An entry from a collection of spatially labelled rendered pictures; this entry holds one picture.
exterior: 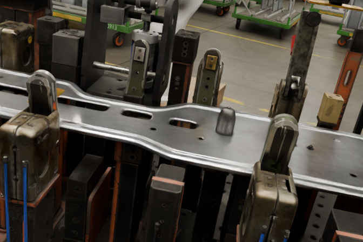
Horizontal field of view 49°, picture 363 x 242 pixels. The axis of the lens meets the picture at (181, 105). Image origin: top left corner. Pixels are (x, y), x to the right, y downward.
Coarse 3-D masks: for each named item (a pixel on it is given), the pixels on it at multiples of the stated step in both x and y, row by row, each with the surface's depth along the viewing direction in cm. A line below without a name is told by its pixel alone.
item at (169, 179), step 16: (160, 176) 58; (176, 176) 58; (160, 192) 55; (176, 192) 55; (160, 208) 56; (176, 208) 56; (160, 224) 57; (176, 224) 59; (144, 240) 59; (160, 240) 58
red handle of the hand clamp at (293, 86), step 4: (292, 36) 90; (292, 40) 89; (292, 44) 88; (292, 48) 87; (292, 76) 83; (296, 76) 83; (292, 80) 82; (296, 80) 82; (292, 84) 81; (296, 84) 82; (292, 88) 81; (296, 88) 81
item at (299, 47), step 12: (312, 12) 75; (300, 24) 78; (312, 24) 75; (300, 36) 79; (312, 36) 78; (300, 48) 80; (312, 48) 79; (300, 60) 81; (288, 72) 81; (300, 72) 81; (288, 84) 81; (300, 84) 81; (300, 96) 81
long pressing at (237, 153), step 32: (0, 96) 72; (64, 96) 77; (96, 96) 78; (64, 128) 66; (96, 128) 67; (128, 128) 68; (160, 128) 70; (256, 128) 76; (320, 128) 80; (192, 160) 62; (224, 160) 63; (256, 160) 64; (320, 160) 67; (352, 160) 69; (352, 192) 60
